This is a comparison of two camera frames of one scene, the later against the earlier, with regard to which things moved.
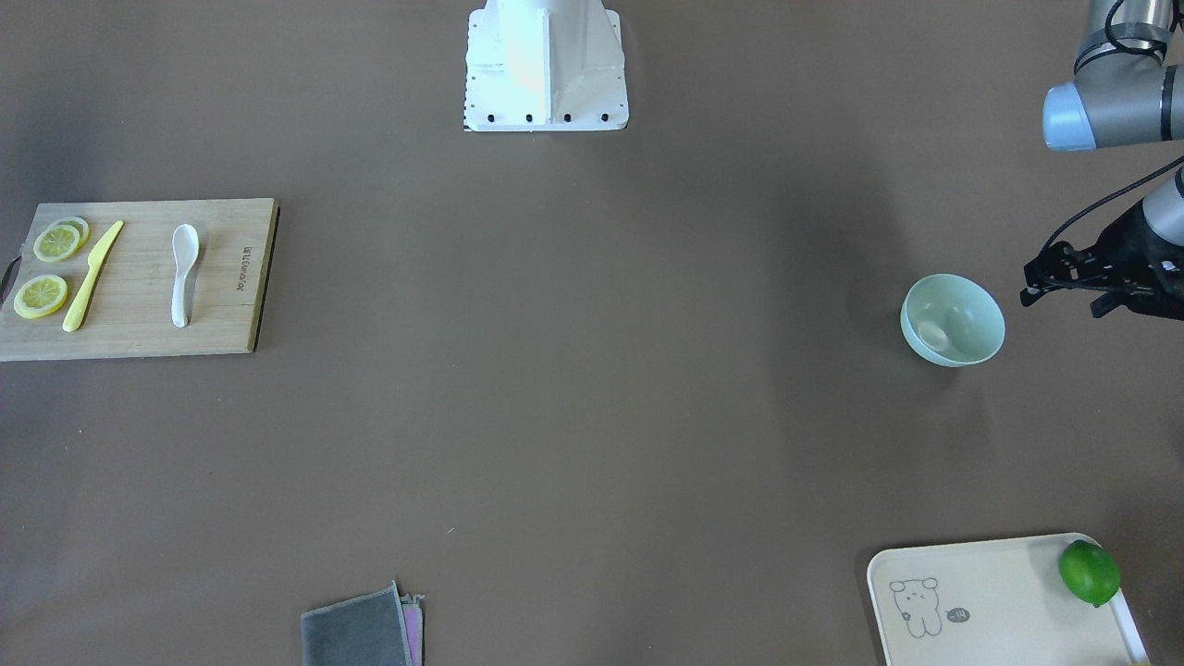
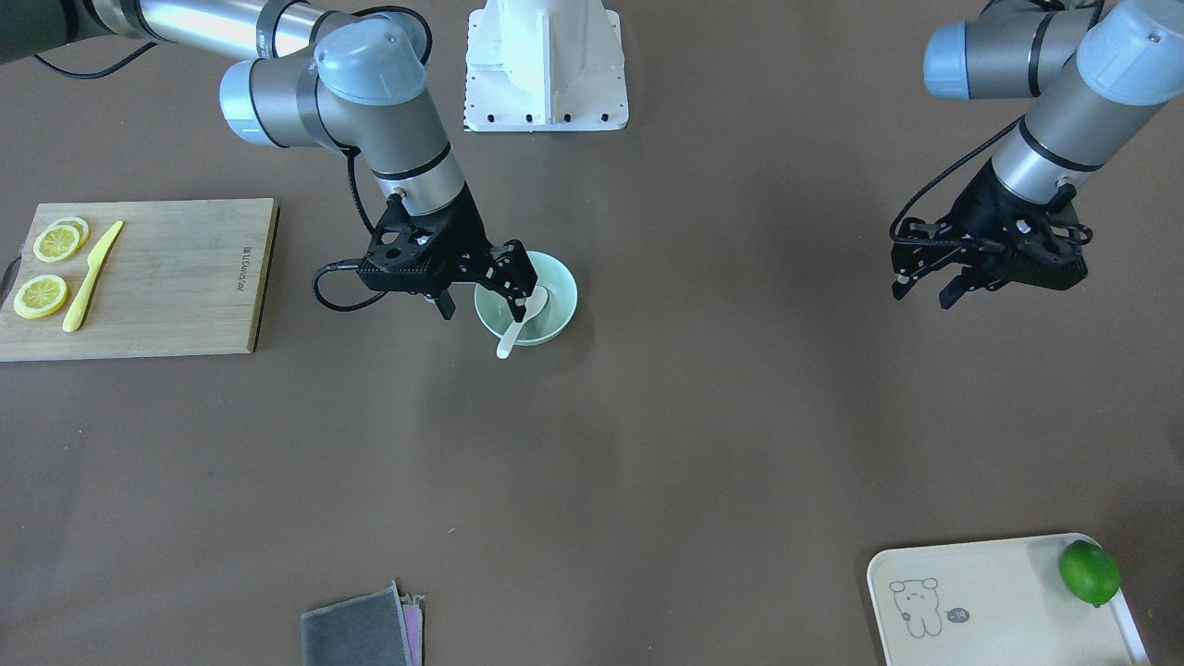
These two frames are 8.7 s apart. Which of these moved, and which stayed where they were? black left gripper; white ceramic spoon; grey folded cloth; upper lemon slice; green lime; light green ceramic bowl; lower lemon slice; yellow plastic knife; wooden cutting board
Moved: black left gripper; white ceramic spoon; light green ceramic bowl
Stayed: upper lemon slice; lower lemon slice; wooden cutting board; grey folded cloth; yellow plastic knife; green lime
